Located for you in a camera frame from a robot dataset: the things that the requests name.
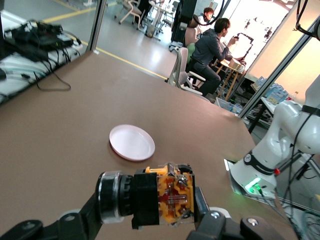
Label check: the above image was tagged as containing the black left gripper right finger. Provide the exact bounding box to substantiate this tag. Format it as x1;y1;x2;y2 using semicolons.
186;186;298;240

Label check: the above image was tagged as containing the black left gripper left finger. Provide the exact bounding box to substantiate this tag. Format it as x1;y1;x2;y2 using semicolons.
0;191;102;240

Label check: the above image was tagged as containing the orange push-button switch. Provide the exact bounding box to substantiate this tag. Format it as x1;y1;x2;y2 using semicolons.
96;161;197;230

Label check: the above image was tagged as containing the pale pink round plate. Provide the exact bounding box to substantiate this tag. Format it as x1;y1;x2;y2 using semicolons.
109;124;156;162

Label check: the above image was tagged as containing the clear storage bin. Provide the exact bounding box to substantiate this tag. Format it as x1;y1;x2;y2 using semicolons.
214;96;242;114

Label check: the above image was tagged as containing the blue and white carton stack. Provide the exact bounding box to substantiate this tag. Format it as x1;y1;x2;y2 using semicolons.
256;75;292;104

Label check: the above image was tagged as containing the white side table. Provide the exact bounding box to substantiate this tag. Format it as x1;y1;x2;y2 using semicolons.
0;14;85;107

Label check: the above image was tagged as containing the wooden stool table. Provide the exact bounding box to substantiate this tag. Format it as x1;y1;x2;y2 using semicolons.
215;58;247;101

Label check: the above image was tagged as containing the small cardboard box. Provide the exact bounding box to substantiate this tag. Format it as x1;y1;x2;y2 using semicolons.
228;58;245;71

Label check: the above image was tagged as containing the white office chair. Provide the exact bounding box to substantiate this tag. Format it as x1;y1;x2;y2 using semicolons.
166;46;206;96

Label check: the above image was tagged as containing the man in grey hoodie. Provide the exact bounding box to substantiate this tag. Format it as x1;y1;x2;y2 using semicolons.
186;17;247;98

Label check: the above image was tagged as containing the dark-haired person in white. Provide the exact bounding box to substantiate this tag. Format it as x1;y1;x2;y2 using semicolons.
196;6;216;35

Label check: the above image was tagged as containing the black machine column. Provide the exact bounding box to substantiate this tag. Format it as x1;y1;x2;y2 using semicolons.
170;0;199;52

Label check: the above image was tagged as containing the pale office chair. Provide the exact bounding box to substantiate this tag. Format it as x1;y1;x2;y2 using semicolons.
114;0;144;26

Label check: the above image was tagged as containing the thin black looped cable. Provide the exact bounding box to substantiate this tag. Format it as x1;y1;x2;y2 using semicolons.
34;56;72;92

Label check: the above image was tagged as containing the aluminium frame post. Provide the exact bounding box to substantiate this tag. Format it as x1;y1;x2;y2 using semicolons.
86;0;109;54
238;14;320;118

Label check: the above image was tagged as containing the black articulated frame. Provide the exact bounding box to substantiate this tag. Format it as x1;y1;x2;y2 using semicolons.
232;32;255;62

